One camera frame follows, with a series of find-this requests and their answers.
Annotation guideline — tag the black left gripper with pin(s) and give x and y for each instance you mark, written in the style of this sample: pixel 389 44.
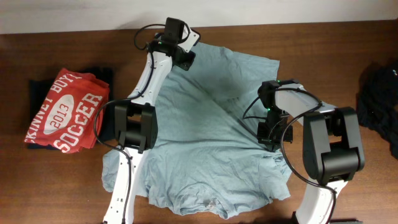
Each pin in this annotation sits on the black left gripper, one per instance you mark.
pixel 186 63

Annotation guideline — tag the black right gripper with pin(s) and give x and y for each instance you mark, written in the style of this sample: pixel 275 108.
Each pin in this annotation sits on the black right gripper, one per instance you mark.
pixel 263 137

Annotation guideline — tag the light blue t-shirt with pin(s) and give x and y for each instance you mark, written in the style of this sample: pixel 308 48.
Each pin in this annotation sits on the light blue t-shirt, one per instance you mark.
pixel 206 157

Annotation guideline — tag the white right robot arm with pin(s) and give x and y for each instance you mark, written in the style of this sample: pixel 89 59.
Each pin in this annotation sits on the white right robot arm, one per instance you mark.
pixel 332 150

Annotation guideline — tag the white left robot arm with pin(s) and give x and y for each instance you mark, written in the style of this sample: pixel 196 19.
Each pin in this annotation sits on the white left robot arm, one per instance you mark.
pixel 135 125

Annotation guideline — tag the black crumpled clothes pile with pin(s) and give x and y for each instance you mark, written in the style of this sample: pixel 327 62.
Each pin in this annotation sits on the black crumpled clothes pile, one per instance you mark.
pixel 377 101

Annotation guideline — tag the red folded soccer t-shirt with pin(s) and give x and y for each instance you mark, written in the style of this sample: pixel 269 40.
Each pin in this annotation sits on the red folded soccer t-shirt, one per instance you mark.
pixel 66 117

